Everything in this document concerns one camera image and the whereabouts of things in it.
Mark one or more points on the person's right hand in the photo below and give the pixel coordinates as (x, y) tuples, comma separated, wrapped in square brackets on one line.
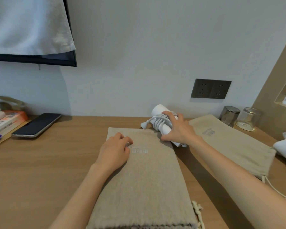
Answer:
[(183, 133)]

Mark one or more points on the black television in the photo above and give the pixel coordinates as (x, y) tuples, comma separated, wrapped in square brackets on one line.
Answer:
[(66, 61)]

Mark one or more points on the clear glass cup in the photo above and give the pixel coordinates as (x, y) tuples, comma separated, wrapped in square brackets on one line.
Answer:
[(248, 118)]

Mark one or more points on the black smartphone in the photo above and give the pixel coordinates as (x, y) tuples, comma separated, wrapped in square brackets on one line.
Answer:
[(35, 125)]

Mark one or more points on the white hair dryer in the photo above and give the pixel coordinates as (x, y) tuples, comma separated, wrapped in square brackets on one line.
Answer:
[(284, 150), (158, 109)]

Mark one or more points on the wooden niche frame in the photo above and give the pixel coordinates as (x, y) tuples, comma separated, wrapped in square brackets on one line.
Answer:
[(267, 116)]

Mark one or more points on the person's right forearm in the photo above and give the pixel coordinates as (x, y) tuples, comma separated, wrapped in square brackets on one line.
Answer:
[(240, 178)]

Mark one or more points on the person's left forearm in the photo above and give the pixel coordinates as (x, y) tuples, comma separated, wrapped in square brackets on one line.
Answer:
[(81, 200)]

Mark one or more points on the person's left hand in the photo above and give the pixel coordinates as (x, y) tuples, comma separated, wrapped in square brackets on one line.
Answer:
[(114, 155)]

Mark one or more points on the grey smoked glass cup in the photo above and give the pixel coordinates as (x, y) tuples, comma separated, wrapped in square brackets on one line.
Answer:
[(230, 116)]

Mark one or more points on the round beige dish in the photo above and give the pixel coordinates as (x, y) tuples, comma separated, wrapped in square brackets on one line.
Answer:
[(8, 100)]

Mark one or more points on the dark grey wall socket panel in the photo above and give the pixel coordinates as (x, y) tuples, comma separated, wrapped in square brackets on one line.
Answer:
[(211, 88)]

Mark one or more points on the white cloth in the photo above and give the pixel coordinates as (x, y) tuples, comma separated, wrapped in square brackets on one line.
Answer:
[(28, 26)]

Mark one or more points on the round gold-rimmed coaster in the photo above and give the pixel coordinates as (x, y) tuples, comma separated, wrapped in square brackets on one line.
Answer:
[(245, 129)]

